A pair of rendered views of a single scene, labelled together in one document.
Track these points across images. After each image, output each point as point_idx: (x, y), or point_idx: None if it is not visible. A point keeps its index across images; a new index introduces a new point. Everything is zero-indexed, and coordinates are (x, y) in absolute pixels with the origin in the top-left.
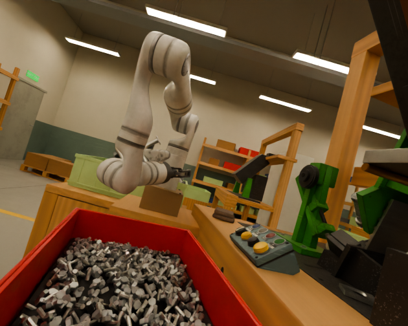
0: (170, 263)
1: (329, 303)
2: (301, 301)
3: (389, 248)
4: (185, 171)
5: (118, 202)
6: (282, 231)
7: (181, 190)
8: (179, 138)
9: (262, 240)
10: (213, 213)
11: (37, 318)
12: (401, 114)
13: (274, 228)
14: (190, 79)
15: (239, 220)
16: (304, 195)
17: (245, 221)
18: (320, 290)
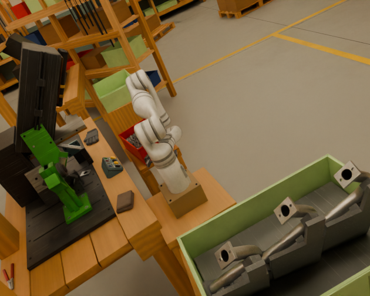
0: (140, 146)
1: (100, 161)
2: (108, 155)
3: (84, 147)
4: (147, 154)
5: (207, 174)
6: (60, 276)
7: (169, 202)
8: (157, 143)
9: (111, 160)
10: (134, 208)
11: None
12: (54, 122)
13: (64, 283)
14: (129, 93)
15: (110, 245)
16: (66, 183)
17: (101, 256)
18: (98, 165)
